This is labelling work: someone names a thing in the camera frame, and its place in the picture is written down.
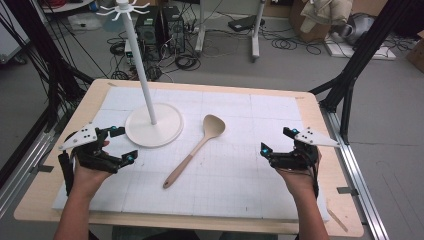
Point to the aluminium rail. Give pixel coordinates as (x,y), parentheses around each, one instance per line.
(20,173)
(360,186)

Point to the black computer tower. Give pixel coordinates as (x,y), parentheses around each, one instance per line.
(148,30)
(174,30)

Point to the black metal frame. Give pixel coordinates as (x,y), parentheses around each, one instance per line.
(50,76)
(353,66)

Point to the white flat board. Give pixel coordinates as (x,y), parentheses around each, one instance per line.
(366,53)

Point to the beige cloth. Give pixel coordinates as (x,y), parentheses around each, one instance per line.
(328,13)

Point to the flat black device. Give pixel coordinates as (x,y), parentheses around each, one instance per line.
(245,23)

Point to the grey bag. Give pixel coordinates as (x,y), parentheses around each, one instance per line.
(358,28)

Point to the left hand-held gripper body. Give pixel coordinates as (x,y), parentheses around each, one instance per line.
(83,136)

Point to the large cardboard box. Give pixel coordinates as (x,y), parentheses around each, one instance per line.
(300,23)

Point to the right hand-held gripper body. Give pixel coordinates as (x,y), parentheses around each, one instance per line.
(296,158)

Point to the person's right hand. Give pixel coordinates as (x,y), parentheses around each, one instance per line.
(300,181)

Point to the white grid mat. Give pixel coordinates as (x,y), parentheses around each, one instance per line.
(233,180)

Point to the small cardboard box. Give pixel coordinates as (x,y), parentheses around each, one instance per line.
(416,53)

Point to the white hook stand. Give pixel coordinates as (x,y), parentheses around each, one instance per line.
(155,125)

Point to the person's dark pants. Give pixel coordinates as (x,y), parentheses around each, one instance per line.
(193,235)

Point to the white metal stand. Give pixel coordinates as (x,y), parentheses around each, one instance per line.
(256,33)

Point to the thin wooden stick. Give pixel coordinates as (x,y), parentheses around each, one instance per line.
(337,220)

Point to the person's left hand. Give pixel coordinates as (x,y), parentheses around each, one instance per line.
(88,176)

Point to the wooden spoon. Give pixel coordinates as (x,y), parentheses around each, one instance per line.
(210,128)

